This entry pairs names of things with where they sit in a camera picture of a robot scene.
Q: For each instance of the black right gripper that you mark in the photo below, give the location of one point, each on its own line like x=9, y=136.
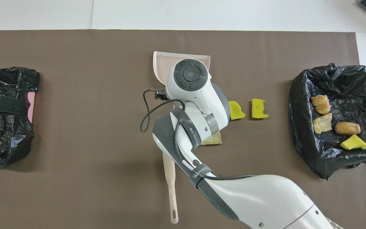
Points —
x=160, y=94

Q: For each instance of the beige plastic dustpan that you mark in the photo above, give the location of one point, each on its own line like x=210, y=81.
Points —
x=160, y=68

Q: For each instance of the yellow sponge chunk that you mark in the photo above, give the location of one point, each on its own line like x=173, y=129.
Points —
x=237, y=112

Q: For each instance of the notched yellow sponge piece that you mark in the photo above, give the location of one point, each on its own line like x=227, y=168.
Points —
x=258, y=108

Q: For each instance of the orange striped croissant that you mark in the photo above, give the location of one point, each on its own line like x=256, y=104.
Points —
x=321, y=104

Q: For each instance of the pale dumpling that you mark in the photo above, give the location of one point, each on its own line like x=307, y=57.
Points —
x=322, y=124

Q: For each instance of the brown bread roll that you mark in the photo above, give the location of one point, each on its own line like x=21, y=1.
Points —
x=347, y=128

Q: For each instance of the yellow sponge wedge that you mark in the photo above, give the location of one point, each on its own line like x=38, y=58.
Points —
x=353, y=143

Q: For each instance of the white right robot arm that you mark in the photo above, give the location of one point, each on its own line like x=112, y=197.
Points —
x=265, y=197

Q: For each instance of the pink bin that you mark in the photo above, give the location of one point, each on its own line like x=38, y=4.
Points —
x=31, y=106

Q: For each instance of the black plastic trash bag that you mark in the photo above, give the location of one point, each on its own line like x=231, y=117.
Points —
x=5, y=136
x=303, y=95

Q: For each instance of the brown paper table mat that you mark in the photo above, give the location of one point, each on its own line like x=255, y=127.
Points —
x=75, y=190

